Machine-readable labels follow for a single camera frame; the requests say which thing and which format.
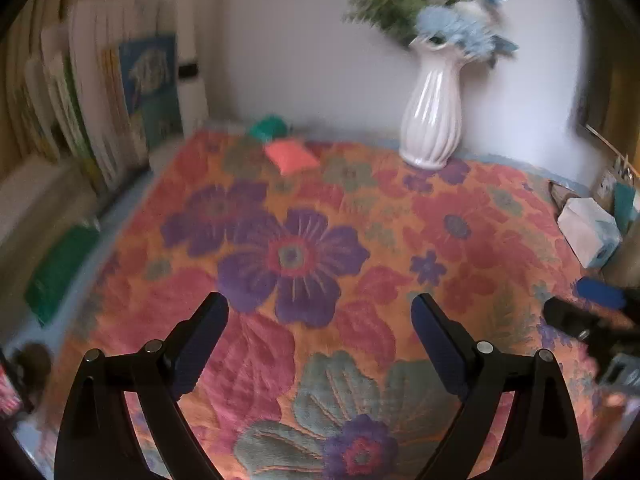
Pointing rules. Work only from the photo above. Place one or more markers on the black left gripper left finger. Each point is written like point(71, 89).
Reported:
point(97, 439)

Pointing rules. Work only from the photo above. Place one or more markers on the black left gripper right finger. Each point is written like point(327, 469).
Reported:
point(541, 439)

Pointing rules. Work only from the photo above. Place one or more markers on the white tissue box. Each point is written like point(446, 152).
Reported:
point(591, 232)

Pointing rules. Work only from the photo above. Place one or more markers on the green plastic packet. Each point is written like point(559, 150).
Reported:
point(52, 277)

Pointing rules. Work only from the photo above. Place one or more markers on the pen holder cup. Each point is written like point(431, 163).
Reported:
point(617, 192)

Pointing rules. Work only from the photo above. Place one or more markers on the floral orange table cloth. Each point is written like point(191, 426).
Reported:
point(319, 374)

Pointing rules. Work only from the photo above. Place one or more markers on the black television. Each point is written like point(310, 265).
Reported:
point(608, 99)

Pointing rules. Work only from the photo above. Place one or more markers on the white ribbed ceramic vase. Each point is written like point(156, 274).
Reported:
point(430, 130)

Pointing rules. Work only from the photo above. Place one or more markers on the coral pink pouch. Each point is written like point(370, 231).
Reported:
point(290, 156)

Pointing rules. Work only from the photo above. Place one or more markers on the green pouch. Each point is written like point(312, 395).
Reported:
point(268, 129)

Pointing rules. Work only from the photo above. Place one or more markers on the row of books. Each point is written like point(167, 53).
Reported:
point(64, 88)

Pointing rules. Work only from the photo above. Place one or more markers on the blue cover book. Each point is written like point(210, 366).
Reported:
point(148, 71)

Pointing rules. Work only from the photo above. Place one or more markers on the blue white artificial flowers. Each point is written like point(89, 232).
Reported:
point(469, 25)

